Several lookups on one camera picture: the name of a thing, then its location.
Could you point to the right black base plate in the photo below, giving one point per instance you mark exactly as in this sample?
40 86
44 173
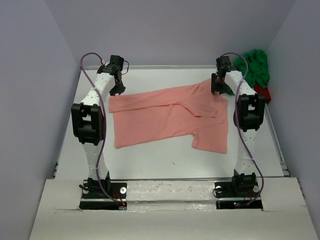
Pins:
228 199

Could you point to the red t shirt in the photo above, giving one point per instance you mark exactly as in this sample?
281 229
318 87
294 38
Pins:
263 91

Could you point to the aluminium rail at right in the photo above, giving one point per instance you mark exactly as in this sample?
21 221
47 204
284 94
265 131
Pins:
276 143

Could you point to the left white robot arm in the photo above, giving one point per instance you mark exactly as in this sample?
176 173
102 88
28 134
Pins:
89 121

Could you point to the green t shirt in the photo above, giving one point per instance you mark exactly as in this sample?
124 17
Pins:
258 68

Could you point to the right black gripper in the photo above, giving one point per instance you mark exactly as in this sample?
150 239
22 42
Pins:
214 87

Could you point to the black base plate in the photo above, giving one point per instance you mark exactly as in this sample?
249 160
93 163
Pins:
228 199
95 198

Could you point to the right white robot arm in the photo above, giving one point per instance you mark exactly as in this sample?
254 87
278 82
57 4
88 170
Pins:
248 116

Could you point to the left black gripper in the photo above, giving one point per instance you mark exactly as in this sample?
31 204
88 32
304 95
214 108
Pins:
120 90

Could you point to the pink t shirt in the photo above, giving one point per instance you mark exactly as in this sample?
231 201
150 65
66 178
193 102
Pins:
172 112

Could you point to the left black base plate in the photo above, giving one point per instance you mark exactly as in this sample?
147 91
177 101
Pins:
95 198

